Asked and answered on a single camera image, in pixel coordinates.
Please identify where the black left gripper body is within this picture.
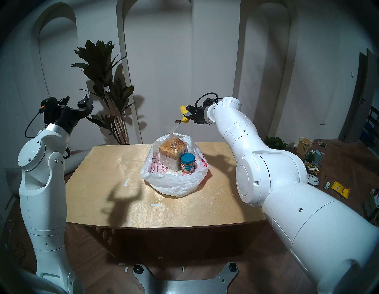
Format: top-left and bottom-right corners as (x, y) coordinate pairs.
(40, 97), (94, 135)

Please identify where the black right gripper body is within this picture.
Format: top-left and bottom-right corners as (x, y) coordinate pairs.
(191, 99), (214, 125)

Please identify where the yellow banana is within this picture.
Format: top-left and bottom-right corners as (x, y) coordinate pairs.
(175, 105), (191, 124)

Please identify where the bread loaf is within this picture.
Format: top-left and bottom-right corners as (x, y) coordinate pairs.
(159, 122), (187, 172)

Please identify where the peanut butter jar blue lid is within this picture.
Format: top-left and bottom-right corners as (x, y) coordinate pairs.
(180, 153), (196, 174)

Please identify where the white plastic shopping bag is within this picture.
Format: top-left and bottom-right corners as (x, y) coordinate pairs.
(140, 133), (210, 197)

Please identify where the tall dark-leaved potted plant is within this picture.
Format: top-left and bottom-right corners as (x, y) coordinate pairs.
(71, 40), (136, 145)

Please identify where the small green potted plant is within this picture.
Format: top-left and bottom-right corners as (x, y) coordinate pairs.
(264, 136), (288, 150)

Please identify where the beige paper bucket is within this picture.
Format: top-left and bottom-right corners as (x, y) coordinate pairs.
(297, 137), (313, 155)

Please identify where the yellow snack packet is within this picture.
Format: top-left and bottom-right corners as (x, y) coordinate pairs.
(331, 181), (350, 199)

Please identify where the grey door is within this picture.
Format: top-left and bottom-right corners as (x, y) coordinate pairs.
(338, 49), (379, 143)

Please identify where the black shelf rack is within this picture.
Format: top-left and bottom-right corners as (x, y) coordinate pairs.
(360, 106), (379, 140)

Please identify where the cardboard box on floor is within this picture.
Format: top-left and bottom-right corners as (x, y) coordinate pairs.
(364, 189), (379, 221)

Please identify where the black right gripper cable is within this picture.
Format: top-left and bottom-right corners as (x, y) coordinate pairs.
(195, 92), (219, 108)

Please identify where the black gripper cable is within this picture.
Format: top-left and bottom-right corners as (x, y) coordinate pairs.
(25, 110), (45, 139)
(195, 92), (219, 108)

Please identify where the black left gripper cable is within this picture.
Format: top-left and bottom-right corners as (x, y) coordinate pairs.
(25, 110), (45, 139)

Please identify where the grey metal robot base plate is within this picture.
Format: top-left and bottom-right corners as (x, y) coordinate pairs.
(132, 262), (239, 294)

